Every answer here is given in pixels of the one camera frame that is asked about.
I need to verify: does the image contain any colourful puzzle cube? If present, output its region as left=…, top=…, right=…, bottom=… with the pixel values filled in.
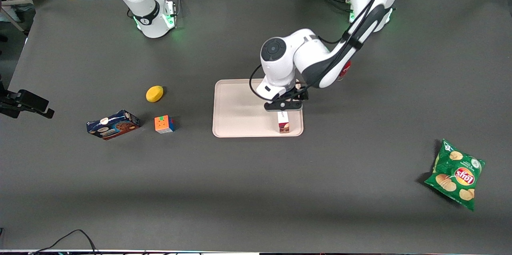
left=154, top=115, right=176, bottom=134

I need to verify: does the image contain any yellow lemon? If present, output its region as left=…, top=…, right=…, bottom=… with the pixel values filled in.
left=146, top=85, right=164, bottom=103

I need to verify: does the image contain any thin black table cable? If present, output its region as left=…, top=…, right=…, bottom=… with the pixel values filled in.
left=30, top=229, right=99, bottom=255

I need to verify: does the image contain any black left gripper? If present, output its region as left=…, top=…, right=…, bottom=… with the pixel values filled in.
left=264, top=85, right=310, bottom=112

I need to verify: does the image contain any green chips bag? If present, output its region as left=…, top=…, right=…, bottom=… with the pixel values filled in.
left=424, top=139, right=486, bottom=211

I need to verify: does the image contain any red cookie box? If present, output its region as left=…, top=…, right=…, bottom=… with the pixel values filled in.
left=278, top=111, right=290, bottom=134

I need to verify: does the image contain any beige plastic tray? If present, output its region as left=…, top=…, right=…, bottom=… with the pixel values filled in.
left=212, top=78, right=304, bottom=138

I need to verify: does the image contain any blue cookie box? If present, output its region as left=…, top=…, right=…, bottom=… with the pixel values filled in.
left=86, top=110, right=141, bottom=141

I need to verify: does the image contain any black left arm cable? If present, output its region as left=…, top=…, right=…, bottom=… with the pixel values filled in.
left=249, top=0, right=395, bottom=101

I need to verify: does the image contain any red soda bottle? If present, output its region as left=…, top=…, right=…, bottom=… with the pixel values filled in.
left=339, top=60, right=352, bottom=82

